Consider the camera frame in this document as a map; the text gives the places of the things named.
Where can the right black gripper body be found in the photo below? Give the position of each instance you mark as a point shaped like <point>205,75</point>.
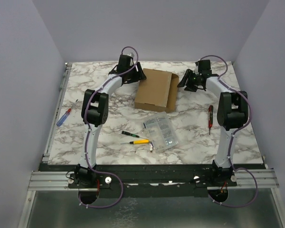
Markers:
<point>191,80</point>

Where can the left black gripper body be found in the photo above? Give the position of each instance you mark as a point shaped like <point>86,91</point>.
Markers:
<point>131,76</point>

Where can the brown cardboard express box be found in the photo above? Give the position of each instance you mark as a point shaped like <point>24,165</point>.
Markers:
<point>158,92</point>

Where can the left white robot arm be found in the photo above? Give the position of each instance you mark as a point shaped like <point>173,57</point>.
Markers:
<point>95,107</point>

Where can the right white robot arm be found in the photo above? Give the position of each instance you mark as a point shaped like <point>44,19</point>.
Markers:
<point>232,112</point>

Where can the clear plastic screw organizer box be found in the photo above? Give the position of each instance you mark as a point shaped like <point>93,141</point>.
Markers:
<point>160,131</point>

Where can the black green precision screwdriver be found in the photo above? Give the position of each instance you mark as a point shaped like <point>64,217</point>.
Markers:
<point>130,134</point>

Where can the red blue screwdriver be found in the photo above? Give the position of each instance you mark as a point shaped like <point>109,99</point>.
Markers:
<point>66,114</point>

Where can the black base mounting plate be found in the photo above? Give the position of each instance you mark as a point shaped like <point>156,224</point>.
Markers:
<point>148,181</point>

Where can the left side metal rail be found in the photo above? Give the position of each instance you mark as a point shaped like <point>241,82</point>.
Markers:
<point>57,111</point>

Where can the yellow handled screwdriver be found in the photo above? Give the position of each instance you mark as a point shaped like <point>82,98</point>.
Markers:
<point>145,141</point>

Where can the aluminium frame rail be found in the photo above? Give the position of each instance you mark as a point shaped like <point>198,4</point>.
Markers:
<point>57,181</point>

